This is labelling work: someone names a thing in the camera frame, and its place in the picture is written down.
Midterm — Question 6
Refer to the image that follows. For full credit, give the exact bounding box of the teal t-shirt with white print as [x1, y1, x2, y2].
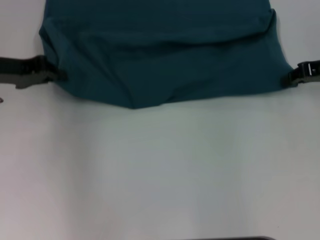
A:
[38, 0, 296, 110]

